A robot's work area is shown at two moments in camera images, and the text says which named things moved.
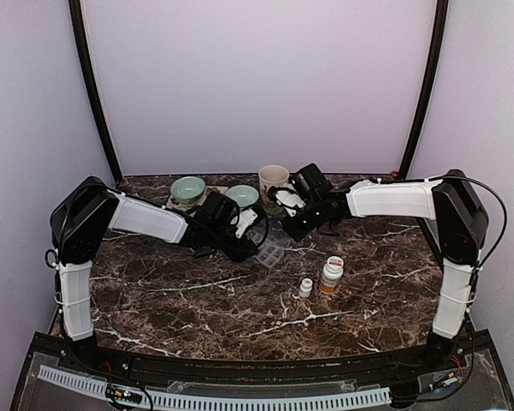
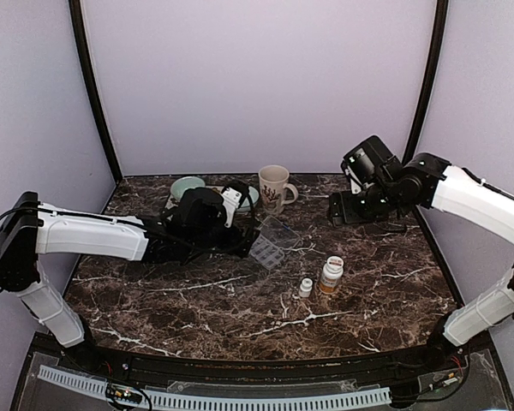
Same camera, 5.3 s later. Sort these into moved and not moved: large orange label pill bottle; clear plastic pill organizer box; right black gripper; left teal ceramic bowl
Moved: right black gripper
Not moved: large orange label pill bottle; clear plastic pill organizer box; left teal ceramic bowl
